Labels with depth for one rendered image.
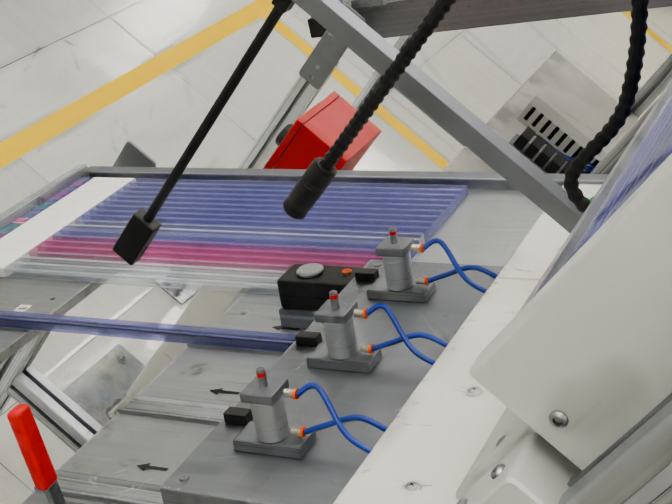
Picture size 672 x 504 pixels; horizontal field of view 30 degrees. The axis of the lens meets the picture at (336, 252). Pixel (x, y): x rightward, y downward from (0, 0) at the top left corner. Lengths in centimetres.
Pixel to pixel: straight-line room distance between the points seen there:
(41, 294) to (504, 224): 47
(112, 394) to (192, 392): 132
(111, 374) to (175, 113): 85
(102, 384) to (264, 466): 156
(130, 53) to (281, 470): 238
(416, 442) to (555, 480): 18
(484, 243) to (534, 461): 63
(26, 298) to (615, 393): 82
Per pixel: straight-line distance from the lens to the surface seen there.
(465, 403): 80
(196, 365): 108
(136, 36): 319
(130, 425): 102
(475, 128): 84
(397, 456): 76
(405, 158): 338
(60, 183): 155
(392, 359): 91
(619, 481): 57
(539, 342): 57
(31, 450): 86
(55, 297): 128
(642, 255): 54
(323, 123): 182
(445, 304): 97
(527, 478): 60
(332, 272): 109
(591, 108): 276
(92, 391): 234
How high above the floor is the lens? 174
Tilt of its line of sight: 36 degrees down
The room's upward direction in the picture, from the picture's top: 38 degrees clockwise
